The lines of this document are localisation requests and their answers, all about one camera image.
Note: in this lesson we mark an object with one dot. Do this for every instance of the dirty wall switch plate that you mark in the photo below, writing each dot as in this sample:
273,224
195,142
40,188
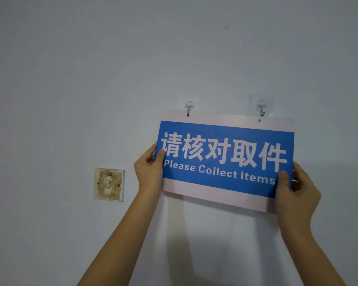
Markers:
108,184

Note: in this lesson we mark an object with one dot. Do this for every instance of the person's left forearm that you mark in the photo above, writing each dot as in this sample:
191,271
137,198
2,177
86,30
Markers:
119,241

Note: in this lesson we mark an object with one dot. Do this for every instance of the person's right thumb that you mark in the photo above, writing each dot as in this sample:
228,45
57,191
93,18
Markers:
282,183

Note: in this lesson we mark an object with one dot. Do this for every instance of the person's right forearm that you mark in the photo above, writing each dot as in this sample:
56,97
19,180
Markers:
311,259

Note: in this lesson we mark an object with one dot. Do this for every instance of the person's right hand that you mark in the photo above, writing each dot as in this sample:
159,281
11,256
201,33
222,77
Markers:
299,202

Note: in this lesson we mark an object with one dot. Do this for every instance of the person's left thumb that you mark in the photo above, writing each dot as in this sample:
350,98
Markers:
160,159

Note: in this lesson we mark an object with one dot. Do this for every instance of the blue and white sign board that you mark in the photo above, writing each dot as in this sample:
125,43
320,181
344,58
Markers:
226,159

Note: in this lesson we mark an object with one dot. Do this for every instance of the person's left hand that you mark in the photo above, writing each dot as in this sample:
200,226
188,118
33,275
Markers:
147,175

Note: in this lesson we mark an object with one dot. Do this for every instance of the clear adhesive wall hook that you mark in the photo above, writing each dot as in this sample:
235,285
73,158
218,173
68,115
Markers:
261,105
189,105

